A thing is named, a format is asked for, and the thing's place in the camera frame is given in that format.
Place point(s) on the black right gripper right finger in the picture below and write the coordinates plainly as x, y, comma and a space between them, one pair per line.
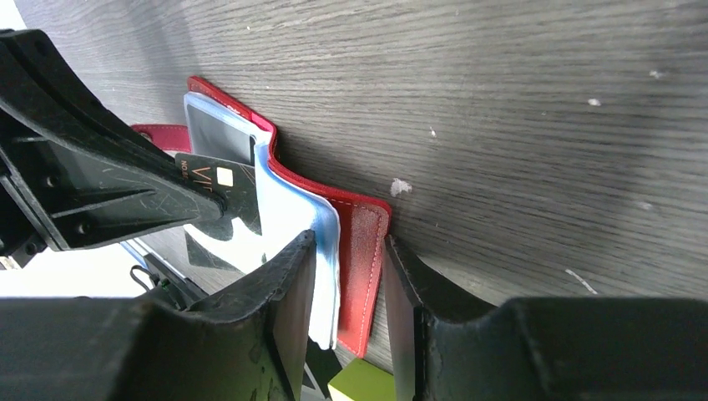
447, 344

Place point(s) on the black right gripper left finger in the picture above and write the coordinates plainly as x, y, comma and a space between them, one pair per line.
247, 341

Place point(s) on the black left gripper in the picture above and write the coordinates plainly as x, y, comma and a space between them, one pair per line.
73, 174

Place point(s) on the red leather card holder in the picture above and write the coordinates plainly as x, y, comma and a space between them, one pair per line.
349, 228

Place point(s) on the green rectangular block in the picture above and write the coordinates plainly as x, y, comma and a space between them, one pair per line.
361, 381

